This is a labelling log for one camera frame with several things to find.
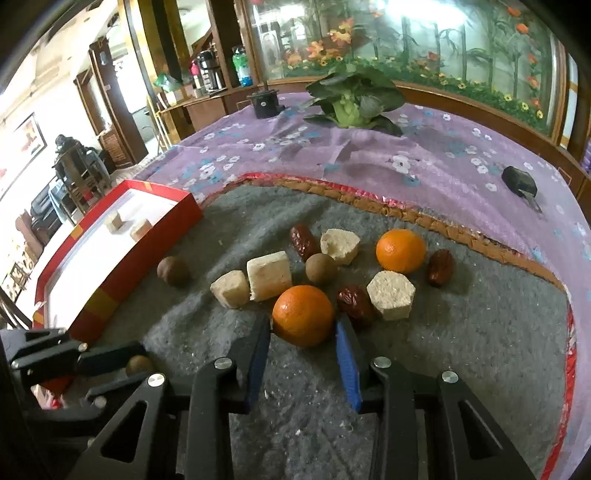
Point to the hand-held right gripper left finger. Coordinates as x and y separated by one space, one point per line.
259 369

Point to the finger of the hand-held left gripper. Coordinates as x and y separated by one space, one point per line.
115 392
106 360

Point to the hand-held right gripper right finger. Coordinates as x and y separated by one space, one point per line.
348 369

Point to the brown longan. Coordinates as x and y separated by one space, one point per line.
320 267
140 364
173 272

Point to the dark red date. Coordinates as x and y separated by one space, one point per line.
355 306
440 267
303 242

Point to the orange tangerine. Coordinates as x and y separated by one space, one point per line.
400 250
303 316

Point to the small beige cake block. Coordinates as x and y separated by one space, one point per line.
229 289
113 222
141 230

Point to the beige hexagonal cake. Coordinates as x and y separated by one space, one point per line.
340 246
391 294

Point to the beige cube cake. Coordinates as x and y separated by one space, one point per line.
269 276

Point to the red box with white inside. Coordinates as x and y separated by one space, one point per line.
152 258

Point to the grey felt mat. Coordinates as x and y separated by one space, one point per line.
461 346

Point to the black sofa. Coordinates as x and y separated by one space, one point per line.
44 207

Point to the wooden chair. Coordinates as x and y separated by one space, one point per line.
81 180

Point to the purple floral tablecloth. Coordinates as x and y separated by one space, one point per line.
369 152

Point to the black key fob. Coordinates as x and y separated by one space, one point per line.
519 182

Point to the wooden cabinet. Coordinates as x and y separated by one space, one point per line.
207 115

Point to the green leafy vegetable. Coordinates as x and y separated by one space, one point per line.
351 108

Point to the small black device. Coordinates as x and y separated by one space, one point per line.
265 104

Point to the cardboard box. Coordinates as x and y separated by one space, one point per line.
178 98

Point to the green plastic bag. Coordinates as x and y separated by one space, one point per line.
167 83

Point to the pink bottle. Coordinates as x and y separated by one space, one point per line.
195 76

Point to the black and silver thermos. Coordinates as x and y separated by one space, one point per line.
211 74

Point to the green plastic bottle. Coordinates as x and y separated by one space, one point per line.
241 69

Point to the floral glass panel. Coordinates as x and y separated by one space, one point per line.
438 41

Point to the framed wall picture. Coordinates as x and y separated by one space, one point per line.
30 134

